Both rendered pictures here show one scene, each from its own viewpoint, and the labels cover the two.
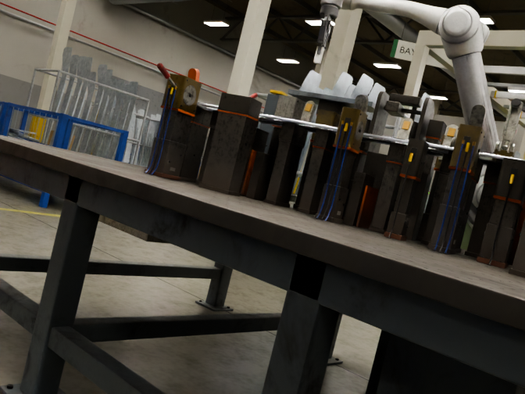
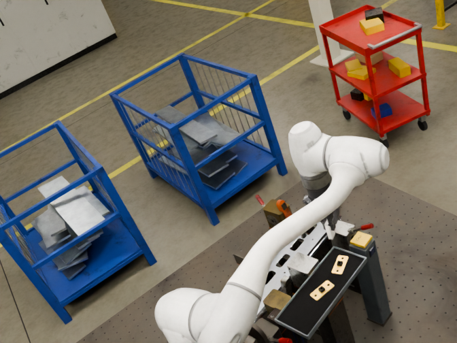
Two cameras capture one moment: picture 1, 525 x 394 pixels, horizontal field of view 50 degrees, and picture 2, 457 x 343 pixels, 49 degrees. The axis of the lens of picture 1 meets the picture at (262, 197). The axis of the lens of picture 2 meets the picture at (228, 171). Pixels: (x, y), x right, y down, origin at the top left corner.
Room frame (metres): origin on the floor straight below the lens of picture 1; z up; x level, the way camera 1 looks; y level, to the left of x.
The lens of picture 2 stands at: (2.71, -1.31, 2.51)
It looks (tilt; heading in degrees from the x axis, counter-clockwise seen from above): 33 degrees down; 117
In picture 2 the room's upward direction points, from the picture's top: 22 degrees counter-clockwise
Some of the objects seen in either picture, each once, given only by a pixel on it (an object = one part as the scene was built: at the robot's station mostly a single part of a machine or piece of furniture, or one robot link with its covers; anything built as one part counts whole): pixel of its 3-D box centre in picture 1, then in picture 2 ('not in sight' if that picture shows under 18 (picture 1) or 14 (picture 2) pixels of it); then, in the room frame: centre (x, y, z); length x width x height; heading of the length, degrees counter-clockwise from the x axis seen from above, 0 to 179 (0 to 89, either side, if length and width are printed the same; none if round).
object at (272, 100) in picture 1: (266, 146); (371, 281); (2.42, 0.04, 0.92); 0.08 x 0.08 x 0.44; 62
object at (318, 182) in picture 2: (331, 1); (315, 175); (2.36, -0.09, 1.57); 0.09 x 0.09 x 0.06
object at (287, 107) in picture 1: (282, 151); (317, 299); (2.21, -0.03, 0.90); 0.13 x 0.08 x 0.41; 152
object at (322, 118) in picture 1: (319, 162); (292, 332); (2.13, -0.18, 0.89); 0.12 x 0.08 x 0.38; 152
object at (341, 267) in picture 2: not in sight; (339, 263); (2.36, -0.09, 1.17); 0.08 x 0.04 x 0.01; 77
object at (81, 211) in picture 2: not in sight; (62, 214); (-0.08, 1.16, 0.48); 1.20 x 0.80 x 0.95; 137
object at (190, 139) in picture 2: not in sight; (196, 132); (0.82, 2.10, 0.48); 1.20 x 0.80 x 0.95; 140
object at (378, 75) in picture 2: not in sight; (377, 75); (2.32, 2.56, 0.49); 0.81 x 0.46 x 0.98; 123
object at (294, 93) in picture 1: (334, 101); (322, 289); (2.30, -0.19, 1.16); 0.37 x 0.14 x 0.02; 62
